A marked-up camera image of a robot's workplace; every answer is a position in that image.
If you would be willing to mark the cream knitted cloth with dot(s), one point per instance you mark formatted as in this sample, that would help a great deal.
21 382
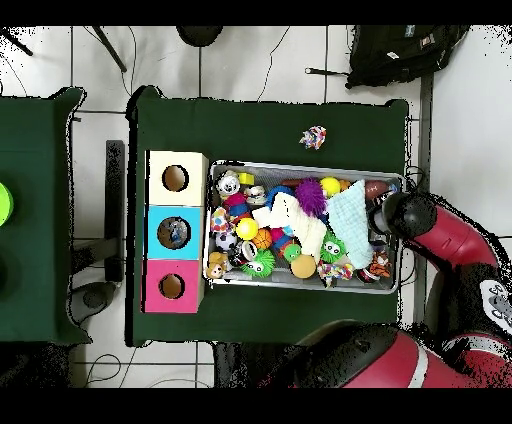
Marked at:
292 218

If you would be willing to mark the purple spiky ball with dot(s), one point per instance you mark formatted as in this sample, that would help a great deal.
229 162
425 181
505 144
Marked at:
310 197

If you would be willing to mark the mint green knitted cloth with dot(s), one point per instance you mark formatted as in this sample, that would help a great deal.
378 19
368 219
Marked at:
348 220

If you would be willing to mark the colourful patchwork cloth scrap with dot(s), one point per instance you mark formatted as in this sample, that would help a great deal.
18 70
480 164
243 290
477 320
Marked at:
314 138

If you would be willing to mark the colourful polka dot cloth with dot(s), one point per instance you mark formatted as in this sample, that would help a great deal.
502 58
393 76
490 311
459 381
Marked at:
334 272

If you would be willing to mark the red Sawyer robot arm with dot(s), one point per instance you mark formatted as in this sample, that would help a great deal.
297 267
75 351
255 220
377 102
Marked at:
456 240

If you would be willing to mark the wooden box with three holes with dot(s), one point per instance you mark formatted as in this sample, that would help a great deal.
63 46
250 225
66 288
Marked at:
194 240

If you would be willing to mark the clear mesh bin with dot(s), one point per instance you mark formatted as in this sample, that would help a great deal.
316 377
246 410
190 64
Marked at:
240 282

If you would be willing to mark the small orange basketball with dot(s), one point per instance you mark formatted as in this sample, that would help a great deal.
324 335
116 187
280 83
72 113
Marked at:
262 238

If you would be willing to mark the dark green table cloth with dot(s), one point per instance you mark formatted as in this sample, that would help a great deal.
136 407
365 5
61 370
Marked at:
40 200
264 120

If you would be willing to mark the small brown football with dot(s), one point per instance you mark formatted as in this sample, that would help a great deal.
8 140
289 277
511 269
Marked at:
375 190

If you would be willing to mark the black backpack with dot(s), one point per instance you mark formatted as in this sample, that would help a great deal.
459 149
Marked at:
400 56

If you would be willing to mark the green round object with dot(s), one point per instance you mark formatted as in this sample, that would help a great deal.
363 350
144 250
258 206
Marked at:
5 203

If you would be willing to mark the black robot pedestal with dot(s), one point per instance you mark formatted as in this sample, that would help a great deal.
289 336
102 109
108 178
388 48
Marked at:
240 364

